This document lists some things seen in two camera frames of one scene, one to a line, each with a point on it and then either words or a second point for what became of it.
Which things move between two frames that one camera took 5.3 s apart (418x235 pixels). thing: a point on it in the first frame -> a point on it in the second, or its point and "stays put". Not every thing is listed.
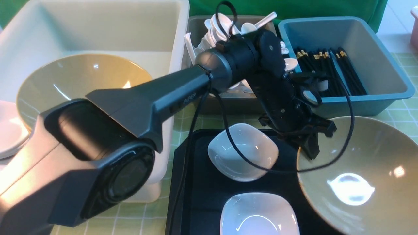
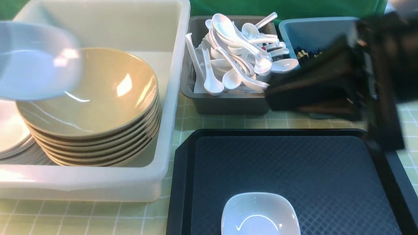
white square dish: x=254 y=213 stays put
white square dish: x=252 y=140 -> x=37 y=61
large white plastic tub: x=152 y=34 stays put
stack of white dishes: x=13 y=134 stays put
